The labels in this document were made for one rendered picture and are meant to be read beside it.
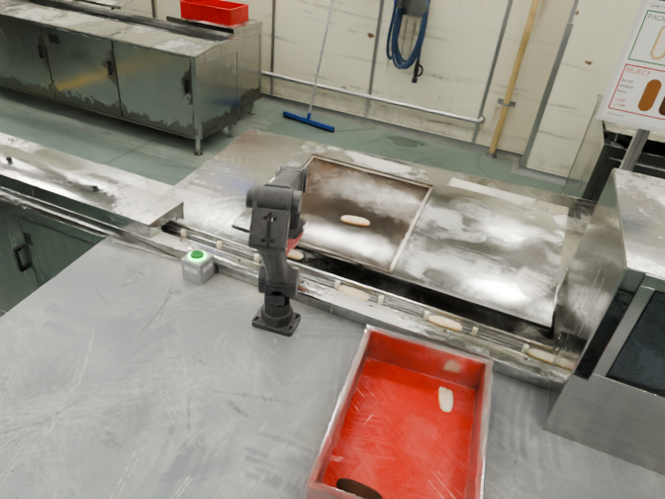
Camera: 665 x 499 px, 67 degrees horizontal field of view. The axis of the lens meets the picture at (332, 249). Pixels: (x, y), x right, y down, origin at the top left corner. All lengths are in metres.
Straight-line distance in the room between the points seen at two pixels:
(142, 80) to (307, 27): 1.80
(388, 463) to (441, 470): 0.12
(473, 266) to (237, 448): 0.91
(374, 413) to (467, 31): 4.11
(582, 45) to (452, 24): 1.11
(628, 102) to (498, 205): 0.55
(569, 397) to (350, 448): 0.50
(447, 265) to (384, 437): 0.64
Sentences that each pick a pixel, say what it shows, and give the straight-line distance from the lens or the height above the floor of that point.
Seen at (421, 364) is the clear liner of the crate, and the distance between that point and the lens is 1.35.
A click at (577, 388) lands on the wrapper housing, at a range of 1.28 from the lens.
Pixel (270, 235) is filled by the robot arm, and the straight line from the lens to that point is 1.03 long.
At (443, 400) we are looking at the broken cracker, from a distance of 1.32.
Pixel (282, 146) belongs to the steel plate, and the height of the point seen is 0.82.
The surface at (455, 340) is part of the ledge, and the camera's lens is 1.44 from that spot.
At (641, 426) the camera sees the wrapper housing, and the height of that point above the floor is 0.94.
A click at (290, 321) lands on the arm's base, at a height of 0.84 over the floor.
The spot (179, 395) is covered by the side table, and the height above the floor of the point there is 0.82.
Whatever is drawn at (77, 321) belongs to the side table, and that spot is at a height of 0.82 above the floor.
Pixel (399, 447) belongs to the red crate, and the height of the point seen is 0.82.
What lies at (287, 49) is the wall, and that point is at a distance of 5.57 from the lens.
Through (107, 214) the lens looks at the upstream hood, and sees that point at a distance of 1.82.
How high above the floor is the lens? 1.80
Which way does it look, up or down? 34 degrees down
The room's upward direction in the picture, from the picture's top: 7 degrees clockwise
